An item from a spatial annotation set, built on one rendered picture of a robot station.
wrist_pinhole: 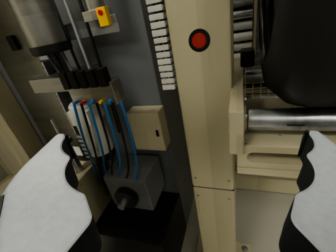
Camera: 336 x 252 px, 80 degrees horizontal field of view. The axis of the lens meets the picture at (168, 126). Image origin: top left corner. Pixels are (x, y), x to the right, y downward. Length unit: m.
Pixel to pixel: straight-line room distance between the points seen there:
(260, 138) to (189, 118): 0.18
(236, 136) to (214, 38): 0.20
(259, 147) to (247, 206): 1.02
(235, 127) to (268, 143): 0.08
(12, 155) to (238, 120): 0.41
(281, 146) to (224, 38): 0.24
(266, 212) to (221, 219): 0.66
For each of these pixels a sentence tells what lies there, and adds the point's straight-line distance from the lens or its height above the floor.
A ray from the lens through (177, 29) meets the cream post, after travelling 0.47.
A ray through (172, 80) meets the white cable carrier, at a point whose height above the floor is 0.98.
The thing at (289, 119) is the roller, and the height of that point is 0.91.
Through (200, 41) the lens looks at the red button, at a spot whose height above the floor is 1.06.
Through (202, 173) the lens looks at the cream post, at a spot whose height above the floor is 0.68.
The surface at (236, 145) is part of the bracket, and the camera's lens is 0.42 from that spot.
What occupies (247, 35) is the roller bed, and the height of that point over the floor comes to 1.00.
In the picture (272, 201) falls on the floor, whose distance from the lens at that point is 1.49.
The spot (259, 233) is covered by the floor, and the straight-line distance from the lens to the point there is 1.35.
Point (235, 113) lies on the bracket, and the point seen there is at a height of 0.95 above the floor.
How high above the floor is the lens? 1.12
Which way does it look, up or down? 29 degrees down
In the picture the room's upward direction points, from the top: 11 degrees counter-clockwise
